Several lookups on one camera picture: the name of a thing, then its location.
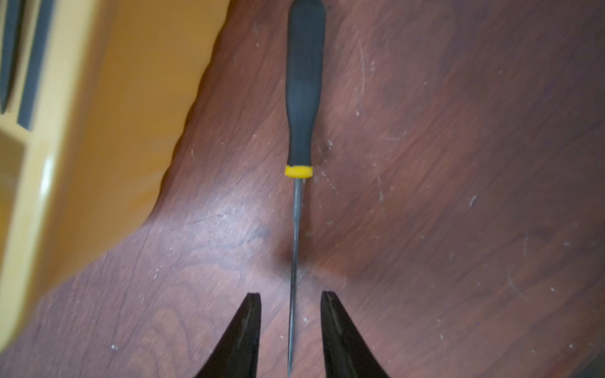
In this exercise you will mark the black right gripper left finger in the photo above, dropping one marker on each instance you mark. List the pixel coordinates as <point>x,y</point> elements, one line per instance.
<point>236,353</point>

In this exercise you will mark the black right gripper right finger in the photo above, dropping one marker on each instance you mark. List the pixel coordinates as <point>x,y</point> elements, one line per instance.
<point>346,354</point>

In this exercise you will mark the yellow plastic tray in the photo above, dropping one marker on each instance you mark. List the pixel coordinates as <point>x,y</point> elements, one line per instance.
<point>117,82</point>

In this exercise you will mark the black yellow file tool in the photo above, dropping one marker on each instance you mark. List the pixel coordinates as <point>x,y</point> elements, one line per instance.
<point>303,80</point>

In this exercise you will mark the black yellow file two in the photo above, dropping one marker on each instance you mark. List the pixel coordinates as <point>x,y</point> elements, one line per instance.
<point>35,63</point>

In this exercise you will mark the black yellow file one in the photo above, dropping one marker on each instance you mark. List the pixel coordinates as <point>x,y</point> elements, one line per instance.
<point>10,46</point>

